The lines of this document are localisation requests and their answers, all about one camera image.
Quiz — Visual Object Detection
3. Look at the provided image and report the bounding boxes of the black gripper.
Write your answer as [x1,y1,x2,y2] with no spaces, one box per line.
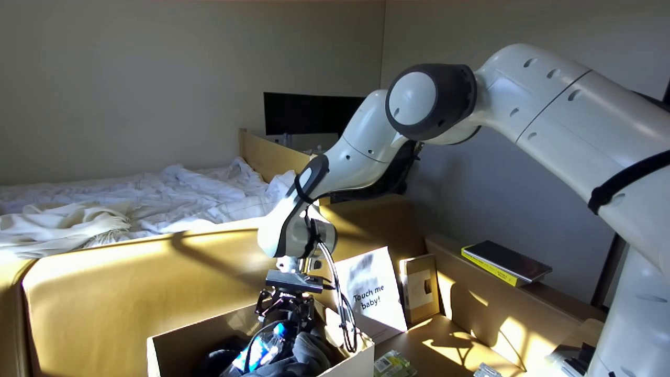
[254,290,319,350]

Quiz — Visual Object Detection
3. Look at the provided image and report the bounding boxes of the clear bottle with blue cap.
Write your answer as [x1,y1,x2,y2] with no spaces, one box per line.
[233,318,294,373]

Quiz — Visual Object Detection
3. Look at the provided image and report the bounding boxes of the small cardboard box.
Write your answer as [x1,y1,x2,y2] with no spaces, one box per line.
[398,252,445,329]

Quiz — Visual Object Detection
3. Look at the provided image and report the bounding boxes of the white printed sign card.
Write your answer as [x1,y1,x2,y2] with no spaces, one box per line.
[333,246,411,334]

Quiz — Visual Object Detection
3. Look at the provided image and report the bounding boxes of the green snack packet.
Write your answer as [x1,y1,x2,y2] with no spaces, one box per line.
[376,350,419,377]

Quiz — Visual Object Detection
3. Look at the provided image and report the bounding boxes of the yellow book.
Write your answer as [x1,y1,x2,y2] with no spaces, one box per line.
[458,247,536,290]

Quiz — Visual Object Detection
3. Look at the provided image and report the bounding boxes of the black computer monitor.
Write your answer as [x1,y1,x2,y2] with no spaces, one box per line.
[262,91,368,139]

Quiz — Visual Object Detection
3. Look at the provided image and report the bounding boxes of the black book with orange swirl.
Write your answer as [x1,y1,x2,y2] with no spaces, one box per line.
[465,239,555,285]

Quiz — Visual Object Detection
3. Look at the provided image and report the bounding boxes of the black slanted pole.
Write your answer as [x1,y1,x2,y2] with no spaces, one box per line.
[603,236,630,311]

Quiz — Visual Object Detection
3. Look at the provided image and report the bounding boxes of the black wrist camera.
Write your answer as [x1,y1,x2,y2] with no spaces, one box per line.
[264,269,325,294]

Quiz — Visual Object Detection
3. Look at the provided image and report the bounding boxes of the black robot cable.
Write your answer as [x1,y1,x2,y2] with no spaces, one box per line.
[274,142,422,354]

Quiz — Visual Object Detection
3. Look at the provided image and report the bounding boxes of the black arm strap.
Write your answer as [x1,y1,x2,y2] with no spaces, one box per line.
[586,150,670,217]

